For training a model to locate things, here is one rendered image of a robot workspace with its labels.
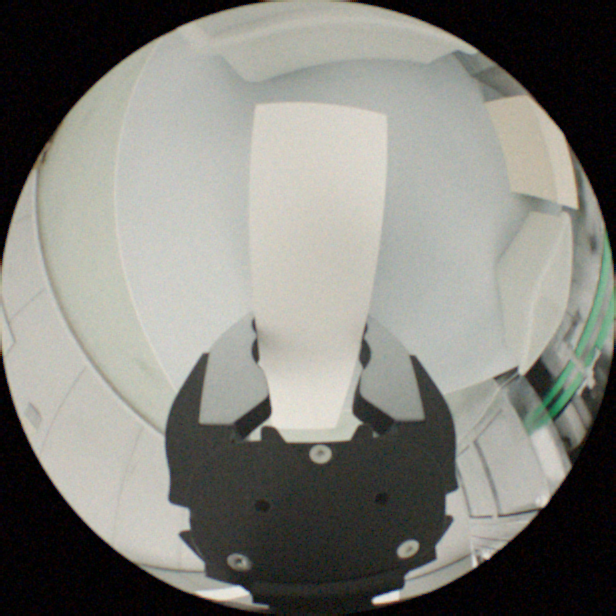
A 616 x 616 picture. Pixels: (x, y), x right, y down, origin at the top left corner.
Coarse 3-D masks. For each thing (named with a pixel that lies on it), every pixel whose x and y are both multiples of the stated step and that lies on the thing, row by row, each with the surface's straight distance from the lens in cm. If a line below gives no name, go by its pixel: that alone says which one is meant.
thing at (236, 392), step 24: (240, 336) 10; (216, 360) 9; (240, 360) 9; (216, 384) 8; (240, 384) 8; (264, 384) 8; (216, 408) 8; (240, 408) 7; (264, 408) 8; (240, 432) 8
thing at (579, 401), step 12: (612, 324) 80; (612, 336) 82; (612, 348) 84; (600, 360) 87; (600, 372) 88; (600, 384) 90; (576, 396) 95; (588, 396) 93; (600, 396) 91; (576, 408) 97; (588, 408) 95; (552, 420) 107; (588, 420) 98; (588, 432) 100
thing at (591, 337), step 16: (608, 240) 56; (608, 256) 56; (608, 272) 57; (608, 288) 58; (608, 304) 59; (592, 320) 61; (608, 320) 60; (592, 336) 62; (576, 352) 65; (576, 368) 67; (560, 384) 72; (576, 384) 69; (544, 400) 78; (560, 400) 74
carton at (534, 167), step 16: (496, 112) 30; (512, 112) 29; (528, 112) 28; (496, 128) 30; (512, 128) 29; (528, 128) 28; (544, 128) 29; (512, 144) 29; (528, 144) 28; (544, 144) 27; (560, 144) 37; (512, 160) 29; (528, 160) 28; (544, 160) 27; (560, 160) 33; (512, 176) 29; (528, 176) 28; (544, 176) 27; (560, 176) 30; (528, 192) 28; (544, 192) 27; (560, 192) 28; (576, 208) 41
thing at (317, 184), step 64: (256, 128) 10; (320, 128) 10; (384, 128) 11; (256, 192) 9; (320, 192) 9; (384, 192) 10; (256, 256) 10; (320, 256) 9; (256, 320) 11; (320, 320) 11; (320, 384) 14
